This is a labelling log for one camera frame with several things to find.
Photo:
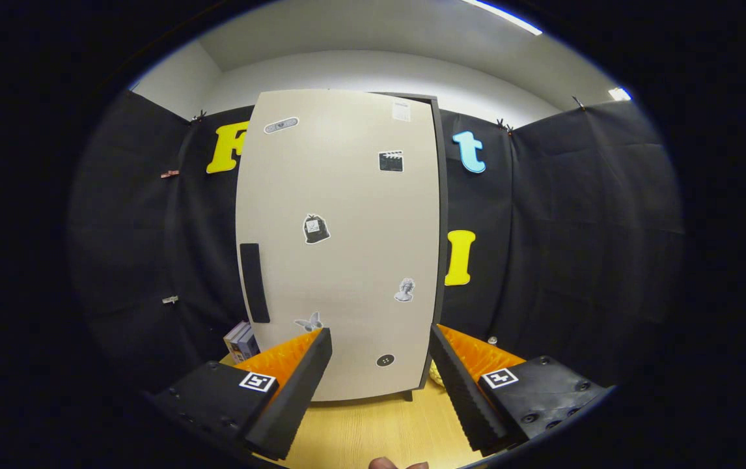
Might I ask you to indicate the small ceiling light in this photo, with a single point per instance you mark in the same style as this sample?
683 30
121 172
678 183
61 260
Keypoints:
619 94

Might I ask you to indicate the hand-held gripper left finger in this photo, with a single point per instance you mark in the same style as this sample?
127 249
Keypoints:
301 384

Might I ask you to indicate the white book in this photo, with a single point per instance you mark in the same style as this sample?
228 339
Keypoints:
234 339

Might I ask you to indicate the long ceiling light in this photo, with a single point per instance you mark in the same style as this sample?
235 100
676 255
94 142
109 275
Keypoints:
503 17

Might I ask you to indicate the pink clip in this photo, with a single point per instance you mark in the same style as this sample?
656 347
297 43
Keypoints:
169 173

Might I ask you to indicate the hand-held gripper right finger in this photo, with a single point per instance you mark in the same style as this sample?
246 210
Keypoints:
464 391

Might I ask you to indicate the black backdrop cloth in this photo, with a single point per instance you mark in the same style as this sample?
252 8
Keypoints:
575 228

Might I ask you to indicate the dark grey shoe cabinet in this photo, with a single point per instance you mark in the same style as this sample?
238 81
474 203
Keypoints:
442 228

